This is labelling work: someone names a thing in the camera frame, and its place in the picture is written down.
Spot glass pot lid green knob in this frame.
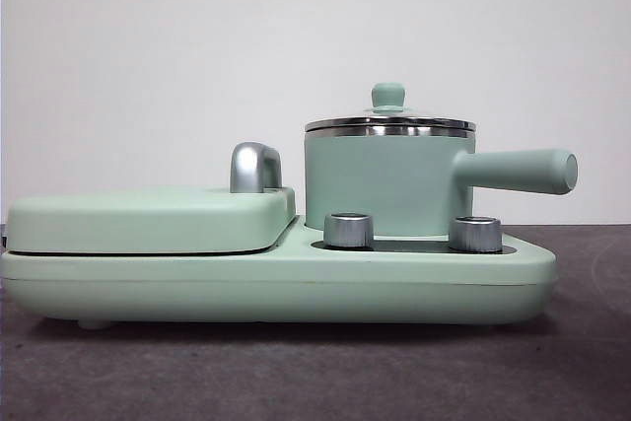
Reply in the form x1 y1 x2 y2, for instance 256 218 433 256
304 83 477 133

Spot chrome griddle cover handle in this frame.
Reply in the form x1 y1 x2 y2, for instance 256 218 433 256
229 141 284 194

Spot chrome control knob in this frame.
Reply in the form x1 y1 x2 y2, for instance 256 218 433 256
322 212 375 248
448 216 503 251

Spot green pot with stick handle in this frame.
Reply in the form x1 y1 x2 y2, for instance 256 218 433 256
304 127 579 239

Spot green breakfast machine base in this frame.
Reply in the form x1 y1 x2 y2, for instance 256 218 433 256
0 213 558 331

